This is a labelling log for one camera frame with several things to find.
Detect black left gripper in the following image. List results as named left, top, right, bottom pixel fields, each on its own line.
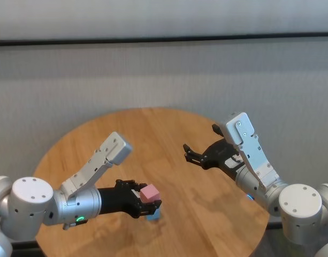
left=97, top=179, right=163, bottom=220

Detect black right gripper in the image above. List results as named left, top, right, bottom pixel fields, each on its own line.
left=182, top=123, right=245, bottom=182

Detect pink cube block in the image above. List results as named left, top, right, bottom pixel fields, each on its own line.
left=140, top=184, right=161, bottom=204

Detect blue cube block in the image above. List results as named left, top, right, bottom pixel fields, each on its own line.
left=146, top=207, right=162, bottom=222

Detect black horizontal wall rail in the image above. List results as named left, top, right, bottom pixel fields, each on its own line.
left=0, top=31, right=328, bottom=48

